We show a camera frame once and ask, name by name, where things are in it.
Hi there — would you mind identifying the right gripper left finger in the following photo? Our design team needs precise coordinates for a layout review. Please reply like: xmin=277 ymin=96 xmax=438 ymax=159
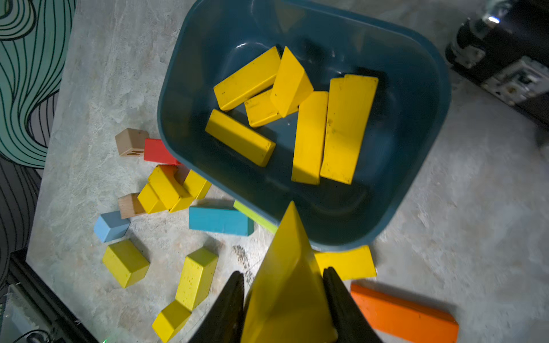
xmin=189 ymin=272 xmax=244 ymax=342

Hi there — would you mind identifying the yellow arch block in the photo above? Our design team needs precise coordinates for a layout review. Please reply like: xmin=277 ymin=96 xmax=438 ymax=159
xmin=148 ymin=165 xmax=194 ymax=213

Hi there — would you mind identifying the yellow block in bin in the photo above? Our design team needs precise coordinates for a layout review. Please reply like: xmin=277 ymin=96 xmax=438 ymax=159
xmin=270 ymin=47 xmax=314 ymax=118

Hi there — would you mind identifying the green arch block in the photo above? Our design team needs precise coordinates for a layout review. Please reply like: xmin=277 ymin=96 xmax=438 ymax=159
xmin=233 ymin=200 xmax=278 ymax=234

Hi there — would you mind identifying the teal long block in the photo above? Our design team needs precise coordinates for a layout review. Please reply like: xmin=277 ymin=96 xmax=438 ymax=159
xmin=189 ymin=207 xmax=254 ymax=237

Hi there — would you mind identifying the yellow triangle block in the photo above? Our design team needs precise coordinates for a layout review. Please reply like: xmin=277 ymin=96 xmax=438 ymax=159
xmin=241 ymin=202 xmax=337 ymax=342

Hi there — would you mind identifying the yellow long block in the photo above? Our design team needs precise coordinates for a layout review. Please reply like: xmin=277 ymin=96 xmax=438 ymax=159
xmin=291 ymin=91 xmax=329 ymax=185
xmin=320 ymin=74 xmax=379 ymax=184
xmin=214 ymin=47 xmax=281 ymax=111
xmin=315 ymin=246 xmax=377 ymax=281

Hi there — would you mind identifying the teal plastic bin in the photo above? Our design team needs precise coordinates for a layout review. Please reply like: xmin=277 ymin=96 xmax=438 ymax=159
xmin=158 ymin=1 xmax=451 ymax=251

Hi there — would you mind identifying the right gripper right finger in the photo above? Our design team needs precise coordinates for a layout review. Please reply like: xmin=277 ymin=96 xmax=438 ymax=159
xmin=323 ymin=267 xmax=382 ymax=343

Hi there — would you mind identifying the orange long block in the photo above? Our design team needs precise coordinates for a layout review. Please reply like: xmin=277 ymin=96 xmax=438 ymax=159
xmin=350 ymin=284 xmax=460 ymax=342

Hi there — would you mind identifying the lettered wood cube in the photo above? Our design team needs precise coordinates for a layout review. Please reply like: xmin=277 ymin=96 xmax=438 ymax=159
xmin=115 ymin=128 xmax=150 ymax=157
xmin=118 ymin=193 xmax=146 ymax=220

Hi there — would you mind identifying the yellow block beside red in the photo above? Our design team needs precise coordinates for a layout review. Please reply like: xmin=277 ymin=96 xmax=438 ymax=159
xmin=183 ymin=170 xmax=212 ymax=200

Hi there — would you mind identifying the black hard case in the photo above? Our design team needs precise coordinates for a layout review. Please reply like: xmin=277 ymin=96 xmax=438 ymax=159
xmin=445 ymin=1 xmax=548 ymax=129

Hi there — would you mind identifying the small light blue block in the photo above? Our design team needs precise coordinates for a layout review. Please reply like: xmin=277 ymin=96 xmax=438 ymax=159
xmin=94 ymin=211 xmax=130 ymax=243

